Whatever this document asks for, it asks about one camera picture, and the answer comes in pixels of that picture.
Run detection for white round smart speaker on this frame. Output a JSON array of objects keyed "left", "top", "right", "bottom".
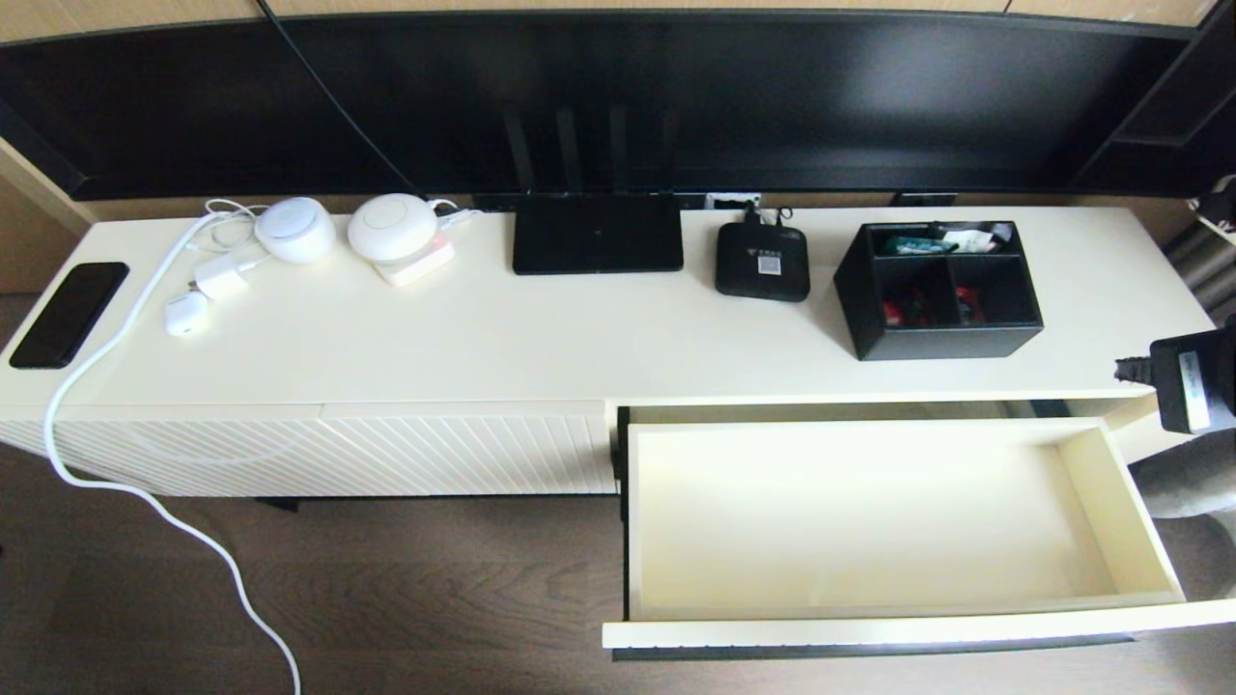
[{"left": 254, "top": 196, "right": 338, "bottom": 265}]

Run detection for white dome shaped device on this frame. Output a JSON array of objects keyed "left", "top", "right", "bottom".
[{"left": 347, "top": 193, "right": 440, "bottom": 263}]

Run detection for cream drawer with ribbed front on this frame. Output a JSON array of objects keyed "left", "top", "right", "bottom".
[{"left": 604, "top": 401, "right": 1236, "bottom": 663}]

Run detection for thin black hanging cable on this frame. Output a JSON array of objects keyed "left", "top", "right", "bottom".
[{"left": 255, "top": 0, "right": 423, "bottom": 196}]

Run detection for black set-top box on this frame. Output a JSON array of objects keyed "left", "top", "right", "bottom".
[{"left": 715, "top": 220, "right": 811, "bottom": 303}]

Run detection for black smartphone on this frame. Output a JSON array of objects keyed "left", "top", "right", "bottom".
[{"left": 9, "top": 261, "right": 130, "bottom": 370}]

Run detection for thick white power cable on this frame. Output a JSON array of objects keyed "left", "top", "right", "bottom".
[{"left": 42, "top": 208, "right": 303, "bottom": 695}]

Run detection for grey upholstered seat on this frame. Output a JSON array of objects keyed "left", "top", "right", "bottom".
[{"left": 1128, "top": 430, "right": 1236, "bottom": 599}]

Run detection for black router with antennas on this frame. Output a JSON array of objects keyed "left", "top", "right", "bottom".
[{"left": 502, "top": 104, "right": 685, "bottom": 276}]

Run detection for small white charger cube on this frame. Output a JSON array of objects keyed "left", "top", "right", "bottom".
[{"left": 164, "top": 291, "right": 211, "bottom": 338}]

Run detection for black compartment organizer box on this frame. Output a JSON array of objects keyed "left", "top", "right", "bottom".
[{"left": 833, "top": 221, "right": 1046, "bottom": 362}]

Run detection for black flat television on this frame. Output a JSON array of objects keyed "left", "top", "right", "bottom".
[{"left": 0, "top": 10, "right": 1198, "bottom": 211}]

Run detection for black wall shelf unit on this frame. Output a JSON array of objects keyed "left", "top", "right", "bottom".
[{"left": 1067, "top": 0, "right": 1236, "bottom": 202}]

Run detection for thin white charging cable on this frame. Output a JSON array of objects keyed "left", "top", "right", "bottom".
[{"left": 200, "top": 197, "right": 271, "bottom": 256}]

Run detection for white snack packet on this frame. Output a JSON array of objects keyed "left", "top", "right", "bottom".
[{"left": 935, "top": 225, "right": 1015, "bottom": 255}]

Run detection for green snack packet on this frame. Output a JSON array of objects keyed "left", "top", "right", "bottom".
[{"left": 884, "top": 236, "right": 963, "bottom": 258}]

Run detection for white charger adapter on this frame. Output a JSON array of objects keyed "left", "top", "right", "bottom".
[{"left": 191, "top": 252, "right": 254, "bottom": 301}]

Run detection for black set-top box cable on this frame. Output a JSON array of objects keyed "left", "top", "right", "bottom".
[{"left": 739, "top": 199, "right": 795, "bottom": 230}]

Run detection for cream tv cabinet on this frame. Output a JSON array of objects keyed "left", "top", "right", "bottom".
[{"left": 0, "top": 205, "right": 1236, "bottom": 513}]

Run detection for cream square base box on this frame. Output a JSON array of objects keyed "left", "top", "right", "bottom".
[{"left": 372, "top": 237, "right": 457, "bottom": 290}]

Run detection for grey curtain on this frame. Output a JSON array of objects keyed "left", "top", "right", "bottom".
[{"left": 1164, "top": 227, "right": 1236, "bottom": 327}]

